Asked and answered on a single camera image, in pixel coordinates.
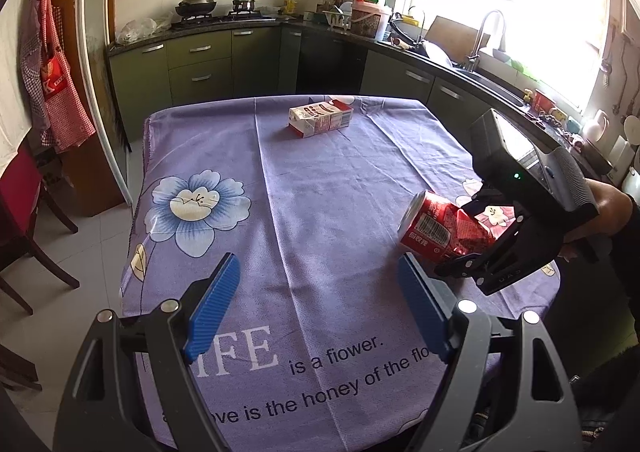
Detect steel kitchen sink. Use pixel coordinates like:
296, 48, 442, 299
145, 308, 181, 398
452, 66, 526, 105

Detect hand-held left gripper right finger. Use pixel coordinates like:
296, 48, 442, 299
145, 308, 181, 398
397, 253, 583, 452

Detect purple floral tablecloth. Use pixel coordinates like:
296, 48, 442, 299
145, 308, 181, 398
120, 95, 561, 452

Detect green kitchen cabinets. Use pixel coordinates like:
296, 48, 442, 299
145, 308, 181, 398
107, 22, 626, 243

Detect red soda can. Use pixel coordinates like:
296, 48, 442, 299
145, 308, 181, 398
397, 190, 501, 265

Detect small red box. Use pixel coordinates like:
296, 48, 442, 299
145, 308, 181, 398
531, 89, 557, 115

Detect white hanging cloth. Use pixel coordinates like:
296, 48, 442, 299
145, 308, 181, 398
0, 6, 33, 177

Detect white dish rack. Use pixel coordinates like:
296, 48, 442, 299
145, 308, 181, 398
322, 6, 353, 28

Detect gas stove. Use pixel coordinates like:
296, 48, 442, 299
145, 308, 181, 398
172, 9, 277, 28

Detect pink plastic bucket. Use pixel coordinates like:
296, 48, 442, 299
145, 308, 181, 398
350, 0, 392, 40

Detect metal kitchen faucet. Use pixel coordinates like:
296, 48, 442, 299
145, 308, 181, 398
469, 10, 507, 72

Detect red wooden chair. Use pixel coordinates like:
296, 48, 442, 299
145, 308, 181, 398
0, 142, 81, 315

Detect red checkered apron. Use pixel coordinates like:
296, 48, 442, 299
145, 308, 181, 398
20, 0, 97, 153

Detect white jug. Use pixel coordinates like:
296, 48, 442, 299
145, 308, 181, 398
580, 109, 611, 143

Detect wooden cutting board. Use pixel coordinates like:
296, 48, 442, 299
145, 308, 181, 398
425, 16, 491, 63

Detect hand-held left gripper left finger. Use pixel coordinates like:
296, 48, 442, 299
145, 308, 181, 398
52, 253, 241, 452

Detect black wok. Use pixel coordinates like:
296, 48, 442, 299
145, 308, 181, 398
174, 0, 218, 18

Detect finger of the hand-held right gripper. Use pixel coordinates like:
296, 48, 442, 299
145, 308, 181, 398
434, 219, 566, 296
457, 184, 531, 237

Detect red and white carton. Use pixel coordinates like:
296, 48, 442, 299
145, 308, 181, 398
287, 100, 355, 139

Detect person's right hand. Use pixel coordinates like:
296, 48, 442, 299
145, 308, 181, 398
557, 181, 633, 263

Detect clear plastic bag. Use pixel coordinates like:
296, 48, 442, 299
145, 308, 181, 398
116, 16, 173, 43

